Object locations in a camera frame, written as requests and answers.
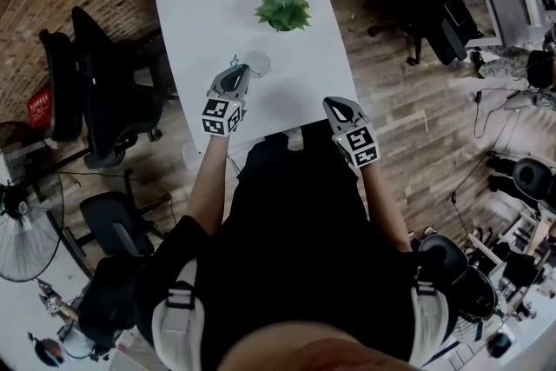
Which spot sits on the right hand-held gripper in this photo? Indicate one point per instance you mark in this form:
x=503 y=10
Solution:
x=358 y=141

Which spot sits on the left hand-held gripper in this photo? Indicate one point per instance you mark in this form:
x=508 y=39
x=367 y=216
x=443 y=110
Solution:
x=223 y=113

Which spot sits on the teal star stick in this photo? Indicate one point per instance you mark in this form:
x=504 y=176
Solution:
x=235 y=62

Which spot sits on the clear glass cup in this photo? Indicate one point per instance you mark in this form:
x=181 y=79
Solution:
x=259 y=62

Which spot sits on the person's left forearm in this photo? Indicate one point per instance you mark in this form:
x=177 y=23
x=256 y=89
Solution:
x=208 y=187

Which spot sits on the person's right forearm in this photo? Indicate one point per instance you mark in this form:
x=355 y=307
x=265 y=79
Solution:
x=384 y=208

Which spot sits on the green potted plant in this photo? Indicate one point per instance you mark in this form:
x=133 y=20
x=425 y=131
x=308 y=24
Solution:
x=283 y=8

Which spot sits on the person's black clothing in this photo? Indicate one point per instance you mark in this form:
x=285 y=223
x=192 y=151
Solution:
x=299 y=239

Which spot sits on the black chair with grey back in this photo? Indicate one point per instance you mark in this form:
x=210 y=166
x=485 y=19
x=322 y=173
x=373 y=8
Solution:
x=117 y=226

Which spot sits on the red box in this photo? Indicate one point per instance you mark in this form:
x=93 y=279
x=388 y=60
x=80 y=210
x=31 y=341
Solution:
x=40 y=106

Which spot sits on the standing floor fan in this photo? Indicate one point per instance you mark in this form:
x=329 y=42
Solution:
x=26 y=239

